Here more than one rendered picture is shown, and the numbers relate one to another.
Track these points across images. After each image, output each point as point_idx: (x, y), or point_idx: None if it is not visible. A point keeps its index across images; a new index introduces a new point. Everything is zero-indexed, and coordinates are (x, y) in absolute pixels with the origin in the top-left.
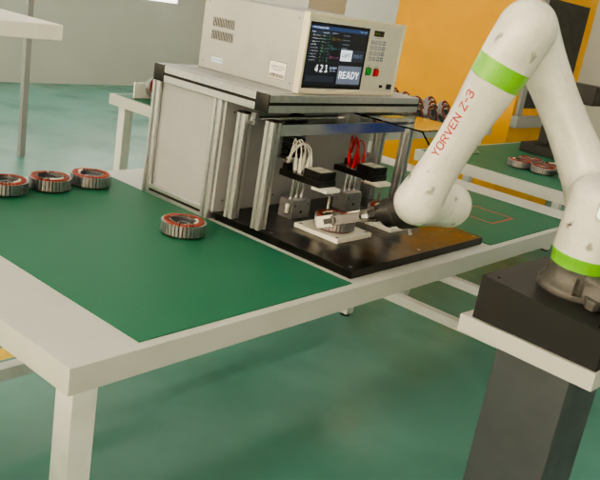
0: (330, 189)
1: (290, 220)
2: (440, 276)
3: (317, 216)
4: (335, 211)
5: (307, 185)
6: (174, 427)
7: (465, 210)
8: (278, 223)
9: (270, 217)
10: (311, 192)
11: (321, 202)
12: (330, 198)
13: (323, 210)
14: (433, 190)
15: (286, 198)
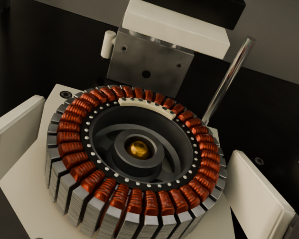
0: (179, 21)
1: (102, 80)
2: None
3: (30, 98)
4: (182, 126)
5: (280, 44)
6: None
7: None
8: (44, 66)
9: (75, 50)
10: (287, 67)
11: (291, 94)
12: (228, 77)
13: (146, 95)
14: None
15: (122, 20)
